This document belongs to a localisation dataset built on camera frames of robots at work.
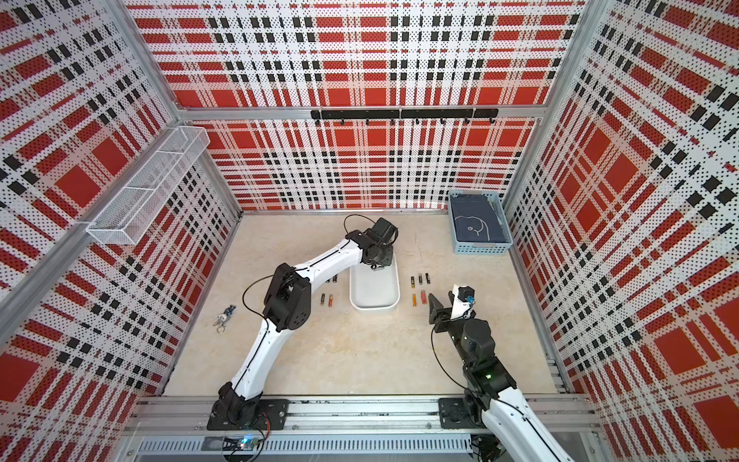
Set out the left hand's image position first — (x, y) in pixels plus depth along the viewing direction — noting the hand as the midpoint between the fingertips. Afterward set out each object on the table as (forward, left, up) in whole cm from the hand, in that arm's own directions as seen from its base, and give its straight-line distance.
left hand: (387, 254), depth 100 cm
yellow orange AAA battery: (-15, -9, -6) cm, 18 cm away
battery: (-8, -9, -6) cm, 13 cm away
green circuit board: (-54, +40, -7) cm, 68 cm away
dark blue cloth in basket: (+15, -34, +2) cm, 37 cm away
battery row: (-7, -12, -6) cm, 15 cm away
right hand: (-21, -16, +9) cm, 28 cm away
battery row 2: (-5, -14, -6) cm, 16 cm away
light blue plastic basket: (+4, -35, -2) cm, 35 cm away
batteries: (-23, +52, -3) cm, 57 cm away
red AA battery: (-14, -12, -6) cm, 19 cm away
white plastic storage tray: (-12, +4, -3) cm, 13 cm away
